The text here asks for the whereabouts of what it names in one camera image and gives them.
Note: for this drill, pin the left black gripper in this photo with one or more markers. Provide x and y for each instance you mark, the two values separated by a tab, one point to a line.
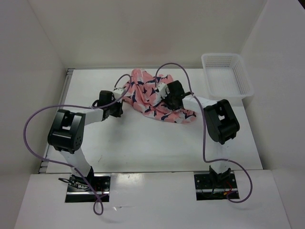
119	111

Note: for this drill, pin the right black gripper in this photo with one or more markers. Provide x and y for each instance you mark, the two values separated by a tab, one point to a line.
172	107

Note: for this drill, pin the pink shark print shorts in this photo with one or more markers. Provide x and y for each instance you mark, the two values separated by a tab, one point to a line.
142	96

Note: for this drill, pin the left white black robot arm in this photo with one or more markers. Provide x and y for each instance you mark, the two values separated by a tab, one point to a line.
67	130

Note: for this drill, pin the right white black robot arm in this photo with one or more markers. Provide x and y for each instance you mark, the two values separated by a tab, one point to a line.
219	123

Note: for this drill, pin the white plastic mesh basket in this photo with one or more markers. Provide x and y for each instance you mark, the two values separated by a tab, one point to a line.
226	76

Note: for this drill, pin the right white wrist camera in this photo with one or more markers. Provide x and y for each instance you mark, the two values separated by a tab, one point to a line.
162	91

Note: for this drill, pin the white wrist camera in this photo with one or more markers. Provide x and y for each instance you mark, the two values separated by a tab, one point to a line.
162	91
118	92

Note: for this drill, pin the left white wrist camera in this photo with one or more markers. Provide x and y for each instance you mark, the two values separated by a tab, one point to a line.
118	92

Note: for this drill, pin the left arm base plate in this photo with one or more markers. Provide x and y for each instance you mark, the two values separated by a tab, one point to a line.
79	192

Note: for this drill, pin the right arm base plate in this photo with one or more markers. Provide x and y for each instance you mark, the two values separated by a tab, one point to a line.
206	190

